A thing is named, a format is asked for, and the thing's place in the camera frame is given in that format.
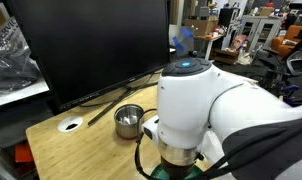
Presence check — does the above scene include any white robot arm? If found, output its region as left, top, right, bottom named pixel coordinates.
left=142, top=58, right=302, bottom=180

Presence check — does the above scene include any green plate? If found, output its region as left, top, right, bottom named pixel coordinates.
left=151, top=164, right=202, bottom=180

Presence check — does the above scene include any small steel cup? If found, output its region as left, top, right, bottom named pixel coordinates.
left=114, top=104, right=144, bottom=139

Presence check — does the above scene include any black computer monitor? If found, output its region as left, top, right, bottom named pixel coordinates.
left=6, top=0, right=172, bottom=112

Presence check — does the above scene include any cardboard box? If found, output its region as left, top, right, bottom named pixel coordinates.
left=185, top=19, right=218, bottom=36

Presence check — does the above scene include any white desk grommet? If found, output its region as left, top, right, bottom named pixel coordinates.
left=57, top=116, right=83, bottom=132

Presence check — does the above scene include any orange armchair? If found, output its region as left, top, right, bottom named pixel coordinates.
left=271, top=25, right=302, bottom=57

